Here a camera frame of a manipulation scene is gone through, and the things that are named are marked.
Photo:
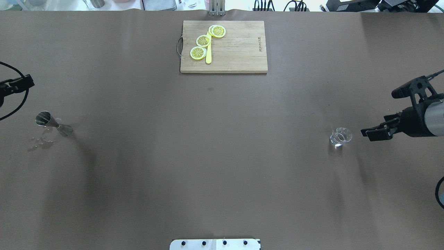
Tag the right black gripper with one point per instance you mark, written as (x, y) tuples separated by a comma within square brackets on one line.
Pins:
[(413, 122)]

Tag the clear glass measuring cup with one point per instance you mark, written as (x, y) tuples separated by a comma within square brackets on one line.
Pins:
[(340, 136)]

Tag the steel double jigger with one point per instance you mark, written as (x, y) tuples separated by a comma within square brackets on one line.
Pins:
[(44, 118)]

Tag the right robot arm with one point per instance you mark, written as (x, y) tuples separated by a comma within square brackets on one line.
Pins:
[(433, 116)]

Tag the bamboo cutting board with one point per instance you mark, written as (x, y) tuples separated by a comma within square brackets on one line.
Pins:
[(241, 50)]

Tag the lemon slice at knife end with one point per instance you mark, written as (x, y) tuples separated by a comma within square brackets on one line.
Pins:
[(217, 31)]

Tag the middle lemon slice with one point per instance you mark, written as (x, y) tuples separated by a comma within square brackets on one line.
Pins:
[(203, 40)]

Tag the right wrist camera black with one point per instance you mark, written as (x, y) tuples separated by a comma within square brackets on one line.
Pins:
[(418, 90)]

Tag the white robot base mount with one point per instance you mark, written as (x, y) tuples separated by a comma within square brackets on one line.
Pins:
[(215, 244)]

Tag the lemon slice near handle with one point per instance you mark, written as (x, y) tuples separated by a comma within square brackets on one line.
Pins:
[(198, 53)]

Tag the aluminium frame post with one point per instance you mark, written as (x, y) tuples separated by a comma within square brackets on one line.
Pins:
[(216, 7)]

